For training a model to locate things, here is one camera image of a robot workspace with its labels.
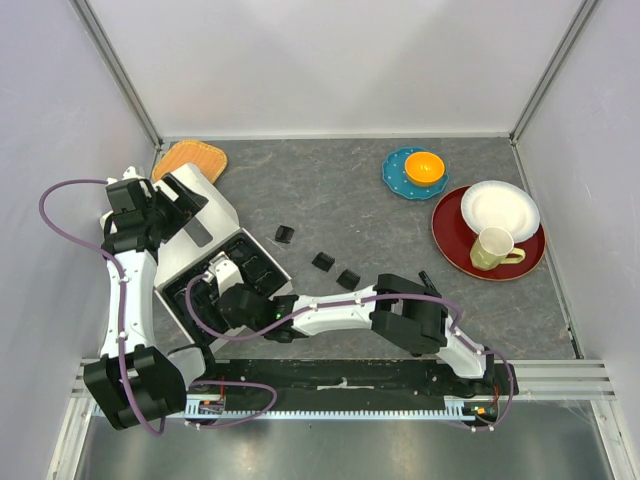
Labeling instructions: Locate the black clipper guard comb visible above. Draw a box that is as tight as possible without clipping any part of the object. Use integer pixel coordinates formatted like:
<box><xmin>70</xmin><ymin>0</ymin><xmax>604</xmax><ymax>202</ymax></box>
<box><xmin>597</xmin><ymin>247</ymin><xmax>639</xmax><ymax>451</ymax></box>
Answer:
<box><xmin>274</xmin><ymin>225</ymin><xmax>295</xmax><ymax>244</ymax></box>
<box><xmin>312</xmin><ymin>252</ymin><xmax>335</xmax><ymax>272</ymax></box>
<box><xmin>336</xmin><ymin>269</ymin><xmax>361</xmax><ymax>291</ymax></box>

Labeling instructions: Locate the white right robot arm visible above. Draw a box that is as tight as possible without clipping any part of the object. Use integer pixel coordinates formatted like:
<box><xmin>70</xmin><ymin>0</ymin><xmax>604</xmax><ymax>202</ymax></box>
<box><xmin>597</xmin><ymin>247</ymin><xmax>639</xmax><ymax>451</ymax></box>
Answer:
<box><xmin>185</xmin><ymin>269</ymin><xmax>495</xmax><ymax>394</ymax></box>

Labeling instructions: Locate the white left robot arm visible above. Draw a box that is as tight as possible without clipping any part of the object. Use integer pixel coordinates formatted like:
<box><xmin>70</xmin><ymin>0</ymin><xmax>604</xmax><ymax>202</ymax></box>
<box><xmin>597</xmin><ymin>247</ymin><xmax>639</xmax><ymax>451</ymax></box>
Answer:
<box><xmin>83</xmin><ymin>175</ymin><xmax>220</xmax><ymax>430</ymax></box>

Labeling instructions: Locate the white clipper kit box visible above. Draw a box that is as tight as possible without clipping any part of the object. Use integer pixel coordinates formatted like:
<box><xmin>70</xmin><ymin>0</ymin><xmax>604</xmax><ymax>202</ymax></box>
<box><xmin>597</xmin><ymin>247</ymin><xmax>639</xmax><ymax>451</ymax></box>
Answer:
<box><xmin>99</xmin><ymin>162</ymin><xmax>294</xmax><ymax>351</ymax></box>

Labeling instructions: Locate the woven orange tray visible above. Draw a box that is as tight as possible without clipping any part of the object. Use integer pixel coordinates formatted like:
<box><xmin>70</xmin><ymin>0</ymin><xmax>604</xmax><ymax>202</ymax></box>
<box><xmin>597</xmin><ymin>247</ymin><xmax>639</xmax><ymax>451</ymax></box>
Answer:
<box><xmin>151</xmin><ymin>139</ymin><xmax>228</xmax><ymax>183</ymax></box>

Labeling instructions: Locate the black comb attachment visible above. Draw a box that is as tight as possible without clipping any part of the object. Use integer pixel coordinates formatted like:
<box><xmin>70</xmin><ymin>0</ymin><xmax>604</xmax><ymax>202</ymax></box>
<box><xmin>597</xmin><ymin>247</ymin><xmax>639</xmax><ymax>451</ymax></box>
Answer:
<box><xmin>418</xmin><ymin>270</ymin><xmax>441</xmax><ymax>297</ymax></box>

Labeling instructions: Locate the teal dotted plate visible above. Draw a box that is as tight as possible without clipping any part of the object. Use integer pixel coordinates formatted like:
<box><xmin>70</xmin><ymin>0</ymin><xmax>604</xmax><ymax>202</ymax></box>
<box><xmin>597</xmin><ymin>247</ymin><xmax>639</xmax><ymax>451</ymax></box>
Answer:
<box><xmin>382</xmin><ymin>147</ymin><xmax>449</xmax><ymax>200</ymax></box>

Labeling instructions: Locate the orange bowl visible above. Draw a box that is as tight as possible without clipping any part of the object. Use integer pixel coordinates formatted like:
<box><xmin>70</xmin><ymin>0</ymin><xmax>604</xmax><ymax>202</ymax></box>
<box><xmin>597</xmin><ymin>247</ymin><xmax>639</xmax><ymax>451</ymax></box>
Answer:
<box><xmin>404</xmin><ymin>151</ymin><xmax>446</xmax><ymax>187</ymax></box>

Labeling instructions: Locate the dark red plate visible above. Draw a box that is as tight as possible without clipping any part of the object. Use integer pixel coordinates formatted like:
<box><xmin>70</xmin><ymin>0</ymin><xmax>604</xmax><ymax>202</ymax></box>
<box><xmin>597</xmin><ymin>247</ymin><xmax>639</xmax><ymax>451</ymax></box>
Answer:
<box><xmin>431</xmin><ymin>186</ymin><xmax>546</xmax><ymax>282</ymax></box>

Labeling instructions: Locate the pale yellow mug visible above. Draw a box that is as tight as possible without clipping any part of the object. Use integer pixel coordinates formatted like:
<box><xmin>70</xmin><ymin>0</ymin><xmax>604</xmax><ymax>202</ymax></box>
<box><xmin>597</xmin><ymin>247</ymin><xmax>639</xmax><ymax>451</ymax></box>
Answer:
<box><xmin>469</xmin><ymin>226</ymin><xmax>526</xmax><ymax>271</ymax></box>

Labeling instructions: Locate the white paper bowl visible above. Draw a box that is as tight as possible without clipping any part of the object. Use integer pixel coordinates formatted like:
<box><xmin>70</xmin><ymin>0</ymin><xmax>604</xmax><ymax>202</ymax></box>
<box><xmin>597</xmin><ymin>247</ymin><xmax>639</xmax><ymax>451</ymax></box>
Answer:
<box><xmin>460</xmin><ymin>180</ymin><xmax>540</xmax><ymax>244</ymax></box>

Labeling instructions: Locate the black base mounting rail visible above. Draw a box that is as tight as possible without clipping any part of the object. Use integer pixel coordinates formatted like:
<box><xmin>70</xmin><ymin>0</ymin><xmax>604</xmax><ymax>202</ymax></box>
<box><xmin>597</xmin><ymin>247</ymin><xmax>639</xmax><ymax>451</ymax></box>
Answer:
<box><xmin>197</xmin><ymin>359</ymin><xmax>519</xmax><ymax>414</ymax></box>

